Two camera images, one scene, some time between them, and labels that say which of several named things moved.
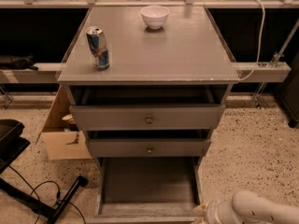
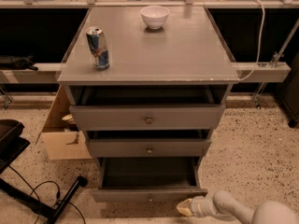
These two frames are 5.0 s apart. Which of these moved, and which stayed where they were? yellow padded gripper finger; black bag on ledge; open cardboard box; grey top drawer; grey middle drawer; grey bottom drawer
Moved: grey bottom drawer; yellow padded gripper finger
Stayed: grey top drawer; black bag on ledge; open cardboard box; grey middle drawer
